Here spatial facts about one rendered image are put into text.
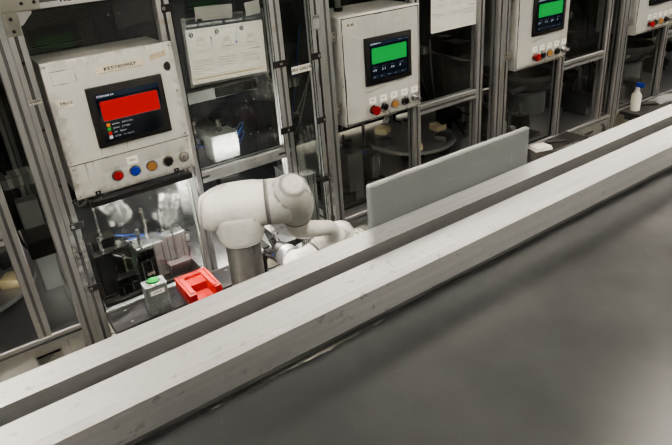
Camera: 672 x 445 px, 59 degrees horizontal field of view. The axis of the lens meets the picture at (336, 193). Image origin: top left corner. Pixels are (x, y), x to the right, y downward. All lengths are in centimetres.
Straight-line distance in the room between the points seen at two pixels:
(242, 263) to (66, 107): 77
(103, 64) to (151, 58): 16
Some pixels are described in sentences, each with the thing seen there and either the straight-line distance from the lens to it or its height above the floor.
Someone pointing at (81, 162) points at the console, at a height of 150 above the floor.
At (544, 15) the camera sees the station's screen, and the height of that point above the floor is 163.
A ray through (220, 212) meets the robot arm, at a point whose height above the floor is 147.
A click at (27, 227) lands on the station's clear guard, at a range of 220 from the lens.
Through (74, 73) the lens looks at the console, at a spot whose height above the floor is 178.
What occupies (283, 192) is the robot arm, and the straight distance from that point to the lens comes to 161.
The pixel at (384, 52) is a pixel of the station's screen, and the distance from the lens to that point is 258.
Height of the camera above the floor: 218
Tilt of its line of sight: 25 degrees down
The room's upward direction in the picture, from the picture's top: 5 degrees counter-clockwise
